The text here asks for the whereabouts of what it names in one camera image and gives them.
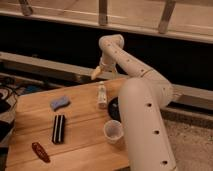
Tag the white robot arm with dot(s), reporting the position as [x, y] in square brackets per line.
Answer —
[140, 99]

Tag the black round plate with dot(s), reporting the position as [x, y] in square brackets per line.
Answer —
[113, 109]

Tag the metal rail beam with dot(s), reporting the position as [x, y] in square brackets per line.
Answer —
[182, 94]

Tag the wooden board table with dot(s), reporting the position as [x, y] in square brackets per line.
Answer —
[84, 147]

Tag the clear plastic cup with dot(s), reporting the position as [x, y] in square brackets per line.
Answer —
[113, 131]

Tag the white plastic bottle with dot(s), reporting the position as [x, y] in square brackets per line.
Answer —
[102, 95]

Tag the black and white eraser block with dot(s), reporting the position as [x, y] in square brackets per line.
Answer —
[58, 129]

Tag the yellow gripper tip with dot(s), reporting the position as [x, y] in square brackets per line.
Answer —
[96, 73]

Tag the red brown spoon rest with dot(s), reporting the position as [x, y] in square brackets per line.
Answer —
[40, 152]

